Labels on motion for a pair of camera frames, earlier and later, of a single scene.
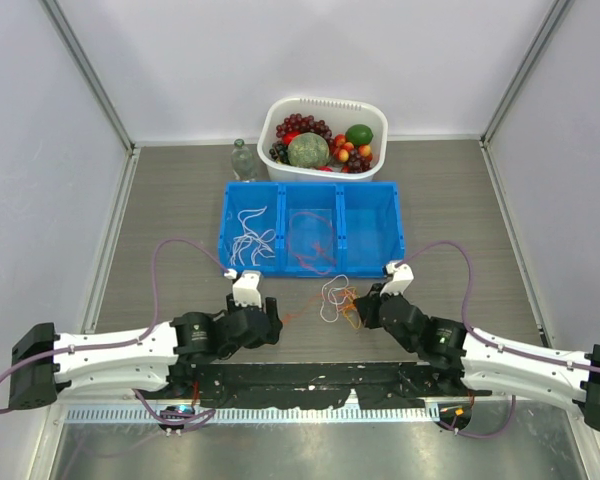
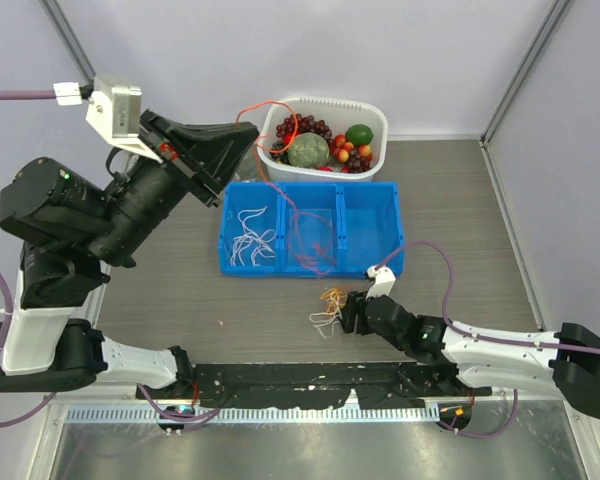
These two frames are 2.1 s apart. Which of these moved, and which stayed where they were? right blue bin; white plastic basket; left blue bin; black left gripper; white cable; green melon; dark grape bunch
Moved: black left gripper
Stayed: dark grape bunch; left blue bin; green melon; white cable; right blue bin; white plastic basket
